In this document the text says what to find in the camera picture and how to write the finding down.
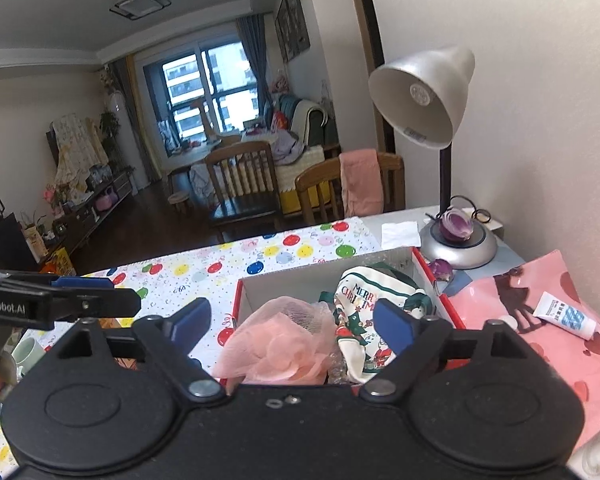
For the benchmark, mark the pink heart print bag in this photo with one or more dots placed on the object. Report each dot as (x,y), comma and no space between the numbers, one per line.
(530,360)

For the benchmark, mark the balloon print tablecloth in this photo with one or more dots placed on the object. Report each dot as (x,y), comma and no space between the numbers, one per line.
(190,270)

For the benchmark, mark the round coffee table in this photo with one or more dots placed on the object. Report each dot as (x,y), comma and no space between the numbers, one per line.
(195,152)

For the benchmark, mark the dark framed wall picture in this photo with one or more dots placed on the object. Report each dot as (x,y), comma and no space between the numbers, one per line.
(278,37)
(297,15)
(285,30)

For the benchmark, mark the grey curtain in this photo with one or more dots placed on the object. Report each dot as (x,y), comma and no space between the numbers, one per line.
(255,60)
(137,120)

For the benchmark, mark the white cloth pile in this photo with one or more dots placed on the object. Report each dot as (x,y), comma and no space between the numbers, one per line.
(201,182)

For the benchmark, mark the pink mesh bag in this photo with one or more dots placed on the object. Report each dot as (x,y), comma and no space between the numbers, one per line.
(275,340)

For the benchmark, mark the square ceiling light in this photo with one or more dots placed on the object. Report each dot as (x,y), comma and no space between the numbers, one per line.
(140,5)

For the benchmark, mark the stuffed toy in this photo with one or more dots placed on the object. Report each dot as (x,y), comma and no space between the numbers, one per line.
(280,85)

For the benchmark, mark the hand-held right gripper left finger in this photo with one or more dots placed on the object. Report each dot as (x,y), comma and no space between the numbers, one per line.
(192,325)

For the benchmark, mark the red cardboard box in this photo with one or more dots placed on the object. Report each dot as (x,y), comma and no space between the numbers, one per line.
(290,285)

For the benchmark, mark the wooden slatted chair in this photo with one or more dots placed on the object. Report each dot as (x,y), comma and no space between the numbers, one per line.
(240,152)

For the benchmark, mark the pink towel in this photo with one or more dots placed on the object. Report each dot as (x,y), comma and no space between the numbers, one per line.
(360,180)

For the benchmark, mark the white tower air conditioner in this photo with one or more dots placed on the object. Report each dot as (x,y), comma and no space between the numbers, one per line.
(122,135)

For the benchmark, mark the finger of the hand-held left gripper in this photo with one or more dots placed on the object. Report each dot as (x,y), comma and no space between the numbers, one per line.
(105,302)
(80,282)

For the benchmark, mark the small wooden stool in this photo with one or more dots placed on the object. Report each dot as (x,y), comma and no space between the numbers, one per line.
(180,197)

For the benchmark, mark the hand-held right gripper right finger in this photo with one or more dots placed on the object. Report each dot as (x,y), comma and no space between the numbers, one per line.
(392,322)

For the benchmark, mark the white blue tube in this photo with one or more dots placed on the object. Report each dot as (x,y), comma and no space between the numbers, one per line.
(565,316)

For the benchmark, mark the dark TV cabinet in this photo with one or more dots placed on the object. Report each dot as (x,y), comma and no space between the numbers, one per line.
(95,210)

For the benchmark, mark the green potted plant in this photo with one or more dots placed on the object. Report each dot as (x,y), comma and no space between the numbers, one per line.
(111,130)

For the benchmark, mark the green sofa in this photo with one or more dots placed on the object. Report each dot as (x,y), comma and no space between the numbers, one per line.
(310,120)

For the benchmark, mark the large window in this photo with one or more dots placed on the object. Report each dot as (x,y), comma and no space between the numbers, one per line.
(215,80)

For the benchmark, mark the silver desk lamp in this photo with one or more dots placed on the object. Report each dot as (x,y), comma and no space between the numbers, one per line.
(430,90)

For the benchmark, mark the orange gift box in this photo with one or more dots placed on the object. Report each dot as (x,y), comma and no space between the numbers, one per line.
(60,262)

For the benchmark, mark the black cabinet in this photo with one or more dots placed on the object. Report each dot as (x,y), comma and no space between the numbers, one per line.
(10,240)

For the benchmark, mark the pale green cup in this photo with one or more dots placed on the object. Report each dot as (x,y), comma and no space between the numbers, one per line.
(27,355)

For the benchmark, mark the white paper napkin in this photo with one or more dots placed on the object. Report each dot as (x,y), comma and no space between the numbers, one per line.
(399,234)

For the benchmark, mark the cream hanging dress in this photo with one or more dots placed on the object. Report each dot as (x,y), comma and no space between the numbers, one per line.
(77,150)

